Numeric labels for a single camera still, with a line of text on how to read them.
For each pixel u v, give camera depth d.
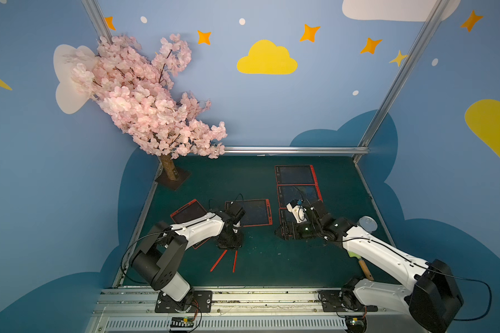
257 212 0.99
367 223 0.91
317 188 1.08
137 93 0.62
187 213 0.99
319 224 0.62
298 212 0.72
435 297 0.40
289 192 1.07
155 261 0.44
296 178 1.16
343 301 0.68
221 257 0.85
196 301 0.73
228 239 0.75
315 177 1.14
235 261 0.84
